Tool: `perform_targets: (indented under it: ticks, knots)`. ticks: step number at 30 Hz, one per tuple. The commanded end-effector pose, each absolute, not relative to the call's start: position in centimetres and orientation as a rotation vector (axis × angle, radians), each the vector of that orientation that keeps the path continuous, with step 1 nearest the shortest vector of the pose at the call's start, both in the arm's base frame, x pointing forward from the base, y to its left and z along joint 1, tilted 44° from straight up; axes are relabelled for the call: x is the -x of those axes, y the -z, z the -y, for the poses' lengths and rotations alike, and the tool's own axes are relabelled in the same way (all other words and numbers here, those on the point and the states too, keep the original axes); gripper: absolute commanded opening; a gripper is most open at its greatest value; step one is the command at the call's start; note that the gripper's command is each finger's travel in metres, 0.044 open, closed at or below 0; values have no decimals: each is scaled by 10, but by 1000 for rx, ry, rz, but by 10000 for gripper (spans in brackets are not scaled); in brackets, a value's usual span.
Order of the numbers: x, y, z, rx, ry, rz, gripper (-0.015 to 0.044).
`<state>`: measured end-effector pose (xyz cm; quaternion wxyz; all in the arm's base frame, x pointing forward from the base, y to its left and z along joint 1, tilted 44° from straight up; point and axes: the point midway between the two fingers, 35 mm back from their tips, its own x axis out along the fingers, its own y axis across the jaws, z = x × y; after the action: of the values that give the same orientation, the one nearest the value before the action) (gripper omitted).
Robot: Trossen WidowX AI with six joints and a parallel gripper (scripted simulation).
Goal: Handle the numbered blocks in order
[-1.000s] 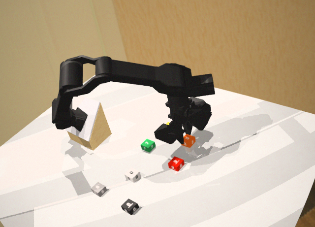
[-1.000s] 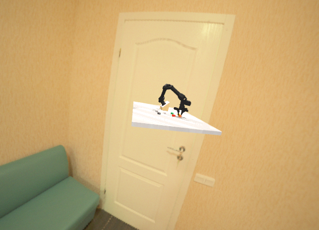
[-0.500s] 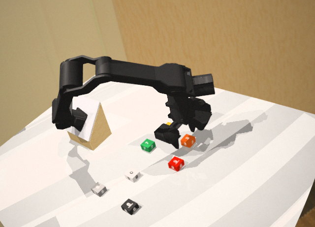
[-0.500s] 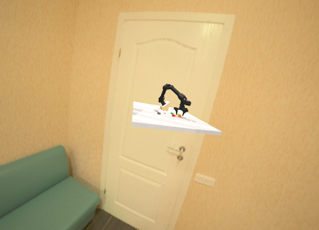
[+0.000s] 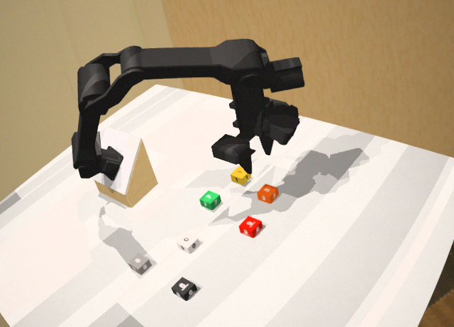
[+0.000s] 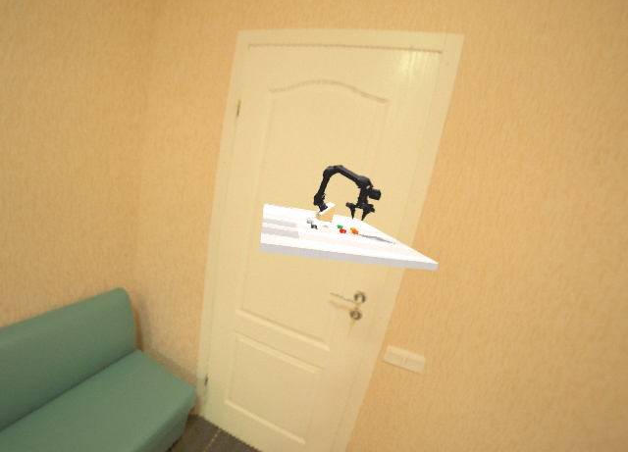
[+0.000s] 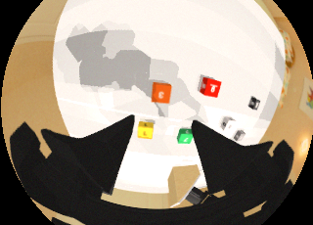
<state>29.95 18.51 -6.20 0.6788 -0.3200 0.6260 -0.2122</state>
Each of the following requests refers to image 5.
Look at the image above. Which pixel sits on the red digit block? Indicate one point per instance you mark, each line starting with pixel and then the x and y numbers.
pixel 250 227

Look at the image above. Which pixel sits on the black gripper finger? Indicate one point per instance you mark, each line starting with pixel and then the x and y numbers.
pixel 266 142
pixel 247 163

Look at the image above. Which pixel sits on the green block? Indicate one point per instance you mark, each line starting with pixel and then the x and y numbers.
pixel 210 200

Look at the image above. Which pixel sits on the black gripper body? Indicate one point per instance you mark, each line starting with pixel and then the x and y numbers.
pixel 235 149

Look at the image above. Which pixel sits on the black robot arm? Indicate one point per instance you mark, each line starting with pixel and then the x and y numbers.
pixel 241 63

